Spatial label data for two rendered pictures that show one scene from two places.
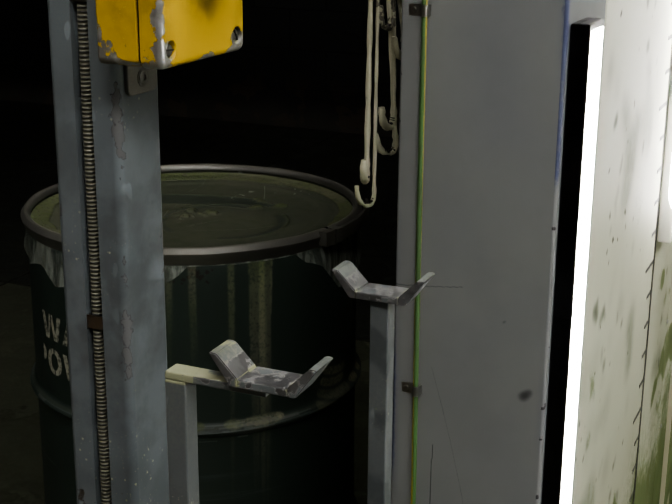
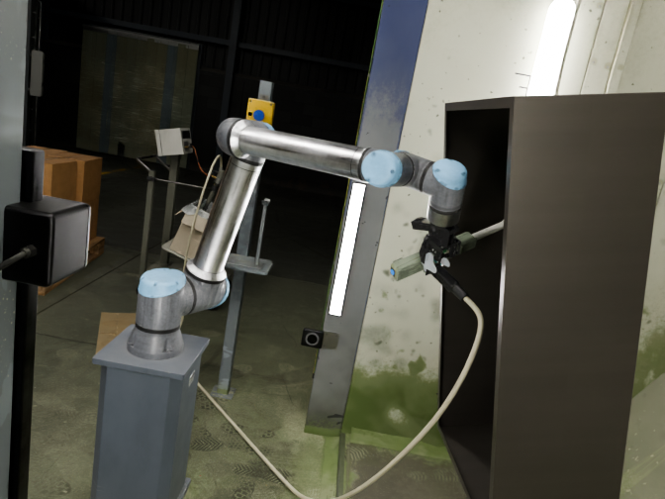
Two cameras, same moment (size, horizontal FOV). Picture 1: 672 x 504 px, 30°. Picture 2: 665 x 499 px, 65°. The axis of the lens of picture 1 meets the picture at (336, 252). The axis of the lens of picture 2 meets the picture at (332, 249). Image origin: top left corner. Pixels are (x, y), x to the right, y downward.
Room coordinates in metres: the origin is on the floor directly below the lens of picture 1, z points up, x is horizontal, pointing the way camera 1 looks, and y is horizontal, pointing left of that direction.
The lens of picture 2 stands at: (0.32, -2.37, 1.51)
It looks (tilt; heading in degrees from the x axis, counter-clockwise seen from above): 13 degrees down; 67
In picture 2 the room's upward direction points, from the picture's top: 10 degrees clockwise
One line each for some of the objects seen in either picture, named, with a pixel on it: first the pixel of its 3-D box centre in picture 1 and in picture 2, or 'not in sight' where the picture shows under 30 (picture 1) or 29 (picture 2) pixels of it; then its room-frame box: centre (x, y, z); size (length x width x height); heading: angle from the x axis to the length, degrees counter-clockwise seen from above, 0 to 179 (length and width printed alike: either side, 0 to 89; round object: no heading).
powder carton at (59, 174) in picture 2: not in sight; (46, 182); (-0.18, 2.14, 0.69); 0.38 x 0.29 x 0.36; 68
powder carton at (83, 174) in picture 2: not in sight; (74, 177); (-0.01, 2.51, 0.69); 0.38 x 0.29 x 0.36; 72
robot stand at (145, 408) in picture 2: not in sight; (146, 427); (0.49, -0.60, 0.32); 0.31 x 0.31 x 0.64; 66
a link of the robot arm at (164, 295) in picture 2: not in sight; (162, 297); (0.49, -0.59, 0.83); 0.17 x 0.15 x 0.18; 36
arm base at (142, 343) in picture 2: not in sight; (156, 334); (0.49, -0.60, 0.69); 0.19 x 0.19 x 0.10
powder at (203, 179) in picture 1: (193, 212); not in sight; (2.06, 0.24, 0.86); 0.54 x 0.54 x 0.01
